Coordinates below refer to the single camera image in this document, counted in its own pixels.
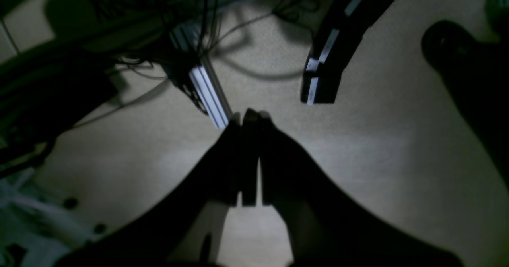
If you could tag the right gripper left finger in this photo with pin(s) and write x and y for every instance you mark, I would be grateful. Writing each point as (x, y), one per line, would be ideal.
(185, 228)

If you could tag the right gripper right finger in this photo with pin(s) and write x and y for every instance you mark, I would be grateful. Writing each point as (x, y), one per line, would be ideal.
(326, 227)

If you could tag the aluminium frame profile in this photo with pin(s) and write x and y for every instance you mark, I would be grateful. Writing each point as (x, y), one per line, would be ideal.
(202, 75)

